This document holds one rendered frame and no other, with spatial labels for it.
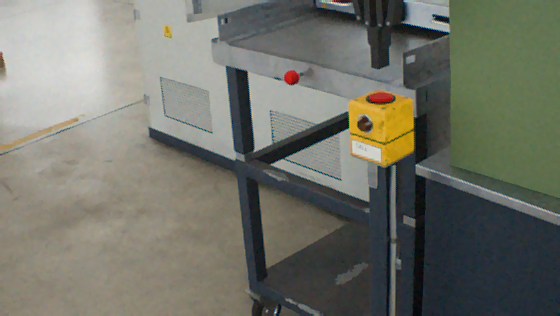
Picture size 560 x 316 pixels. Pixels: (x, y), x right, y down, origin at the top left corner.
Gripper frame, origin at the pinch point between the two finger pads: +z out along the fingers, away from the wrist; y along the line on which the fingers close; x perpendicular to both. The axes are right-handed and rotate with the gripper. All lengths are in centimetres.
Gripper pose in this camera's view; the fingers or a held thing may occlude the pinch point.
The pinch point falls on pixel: (379, 46)
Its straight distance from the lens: 127.8
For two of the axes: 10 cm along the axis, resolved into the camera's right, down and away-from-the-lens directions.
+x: -7.2, 3.3, -6.1
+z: 0.8, 9.1, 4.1
